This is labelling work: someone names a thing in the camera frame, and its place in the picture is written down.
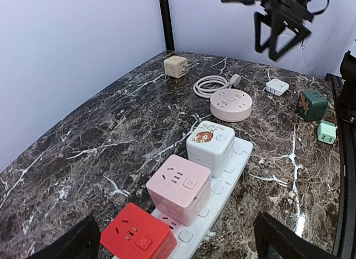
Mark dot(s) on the pink cube socket adapter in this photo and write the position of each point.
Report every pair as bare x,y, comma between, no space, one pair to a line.
180,189

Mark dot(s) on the white power strip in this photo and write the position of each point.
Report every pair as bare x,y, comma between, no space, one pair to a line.
190,237

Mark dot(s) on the black right corner post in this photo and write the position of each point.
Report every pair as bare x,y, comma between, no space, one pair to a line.
167,24

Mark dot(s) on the white cube tiger adapter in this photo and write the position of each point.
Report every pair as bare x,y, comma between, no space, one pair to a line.
211,145

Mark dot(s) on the dark green cube adapter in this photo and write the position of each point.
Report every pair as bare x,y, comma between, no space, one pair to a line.
311,105

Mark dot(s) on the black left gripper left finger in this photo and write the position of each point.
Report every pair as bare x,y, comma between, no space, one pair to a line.
82,241

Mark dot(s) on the black front frame rail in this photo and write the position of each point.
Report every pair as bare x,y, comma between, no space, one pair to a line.
343,89

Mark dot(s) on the pink round socket hub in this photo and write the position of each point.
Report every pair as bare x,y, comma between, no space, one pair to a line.
231,105

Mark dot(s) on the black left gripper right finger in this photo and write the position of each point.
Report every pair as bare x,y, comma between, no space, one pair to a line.
274,240

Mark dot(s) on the red cube socket adapter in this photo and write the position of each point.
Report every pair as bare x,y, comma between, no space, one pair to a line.
134,233

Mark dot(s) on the mint green usb charger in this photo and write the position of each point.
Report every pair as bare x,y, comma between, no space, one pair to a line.
326,132

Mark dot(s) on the small white flat adapter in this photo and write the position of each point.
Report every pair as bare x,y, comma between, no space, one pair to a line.
276,87

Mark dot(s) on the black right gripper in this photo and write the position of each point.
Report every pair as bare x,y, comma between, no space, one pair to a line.
280,35

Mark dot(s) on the beige cube adapter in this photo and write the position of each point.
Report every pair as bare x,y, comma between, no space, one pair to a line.
176,66

